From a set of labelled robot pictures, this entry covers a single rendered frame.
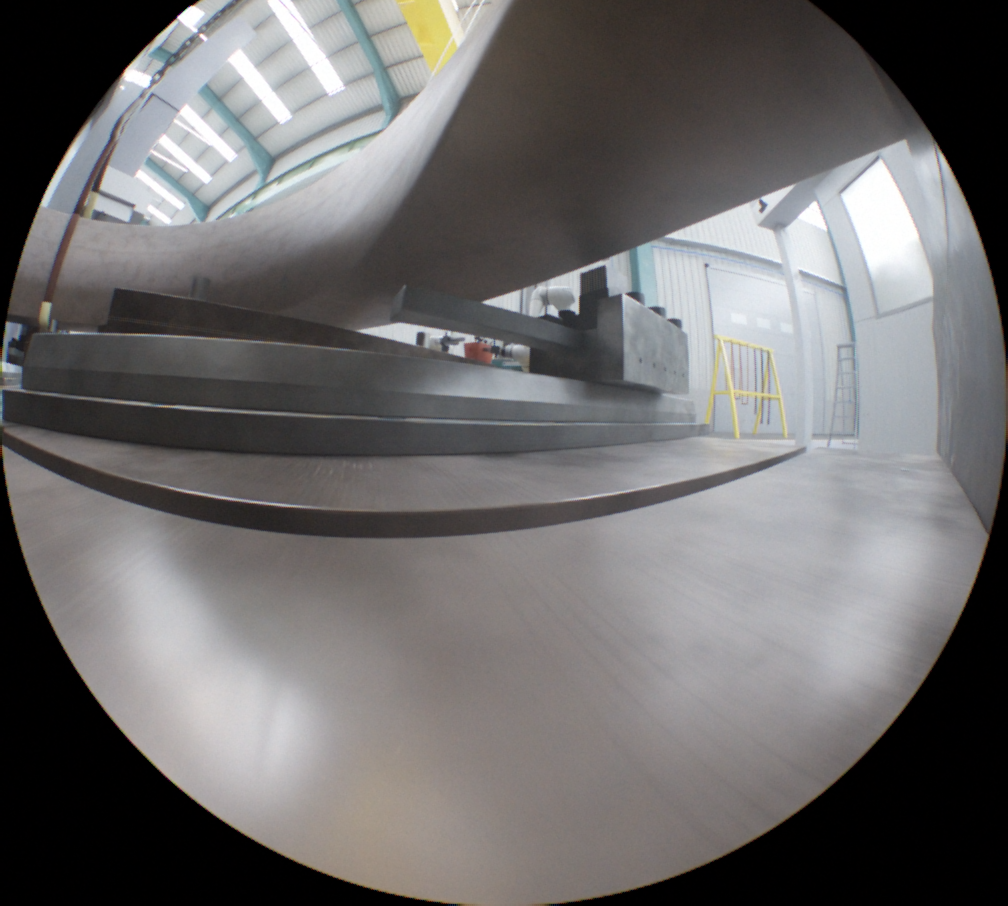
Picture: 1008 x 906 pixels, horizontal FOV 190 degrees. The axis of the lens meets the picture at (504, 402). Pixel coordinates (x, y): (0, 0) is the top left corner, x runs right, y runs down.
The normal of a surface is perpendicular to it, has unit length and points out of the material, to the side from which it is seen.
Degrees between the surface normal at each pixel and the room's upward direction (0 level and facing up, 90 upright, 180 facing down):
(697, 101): 180
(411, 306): 90
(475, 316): 90
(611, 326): 90
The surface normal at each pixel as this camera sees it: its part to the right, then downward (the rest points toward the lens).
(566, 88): -0.05, 1.00
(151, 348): 0.56, -0.30
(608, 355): -0.82, -0.06
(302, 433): 0.57, 0.01
